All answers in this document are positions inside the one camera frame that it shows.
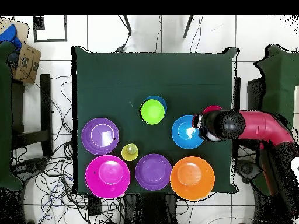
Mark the blue bowl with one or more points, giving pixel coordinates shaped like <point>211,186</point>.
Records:
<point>182,135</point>

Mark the small red bowl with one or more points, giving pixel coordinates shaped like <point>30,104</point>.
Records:
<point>212,108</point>

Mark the translucent teal bowl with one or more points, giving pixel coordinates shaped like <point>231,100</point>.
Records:
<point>162,100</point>

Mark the small green bowl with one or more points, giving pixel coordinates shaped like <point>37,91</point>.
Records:
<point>152,112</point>

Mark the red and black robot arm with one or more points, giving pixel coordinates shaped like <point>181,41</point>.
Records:
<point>257,126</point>

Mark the large yellow bowl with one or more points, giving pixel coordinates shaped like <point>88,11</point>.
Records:
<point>192,178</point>

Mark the black wooden stand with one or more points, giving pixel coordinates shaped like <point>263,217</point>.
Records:
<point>45,105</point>
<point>255,98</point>

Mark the purple bowl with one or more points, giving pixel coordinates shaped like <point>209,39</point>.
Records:
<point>153,172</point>
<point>92,144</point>

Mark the yellow cup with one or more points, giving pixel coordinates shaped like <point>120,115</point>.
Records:
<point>129,152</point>

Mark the dark green tablecloth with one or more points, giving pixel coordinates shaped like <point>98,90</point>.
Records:
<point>116,74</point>

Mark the green cloth side table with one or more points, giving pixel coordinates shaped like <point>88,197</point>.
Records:
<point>280,81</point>
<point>4,116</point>

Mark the white box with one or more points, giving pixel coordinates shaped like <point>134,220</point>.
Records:
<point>296,102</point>

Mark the large pink bowl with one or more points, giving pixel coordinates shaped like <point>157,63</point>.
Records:
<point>107,176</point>

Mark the black power strip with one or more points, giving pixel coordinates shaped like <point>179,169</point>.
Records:
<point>94,205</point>

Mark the cardboard box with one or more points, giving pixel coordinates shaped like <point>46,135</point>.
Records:
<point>28,63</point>

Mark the blue cloth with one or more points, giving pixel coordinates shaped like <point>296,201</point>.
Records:
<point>10,35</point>

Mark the grey pedestal leg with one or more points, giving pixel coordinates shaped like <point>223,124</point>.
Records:
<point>30,166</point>
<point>247,169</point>

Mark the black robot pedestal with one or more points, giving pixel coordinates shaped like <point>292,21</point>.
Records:
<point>151,210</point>

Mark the black camera tripod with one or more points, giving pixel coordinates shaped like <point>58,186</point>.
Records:
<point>127,24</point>

